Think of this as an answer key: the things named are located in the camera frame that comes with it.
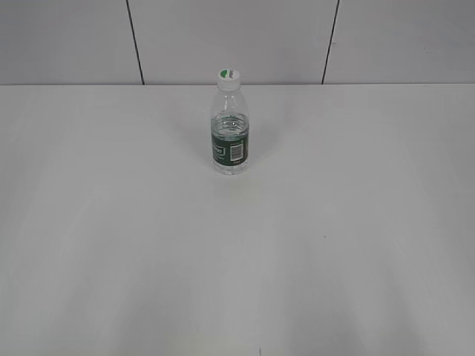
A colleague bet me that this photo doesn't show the clear Cestbon water bottle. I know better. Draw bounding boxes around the clear Cestbon water bottle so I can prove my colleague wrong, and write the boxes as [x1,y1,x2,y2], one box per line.
[210,89,249,175]

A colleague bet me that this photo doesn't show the white green bottle cap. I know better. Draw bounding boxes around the white green bottle cap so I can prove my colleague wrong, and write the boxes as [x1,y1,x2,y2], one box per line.
[217,68,241,92]

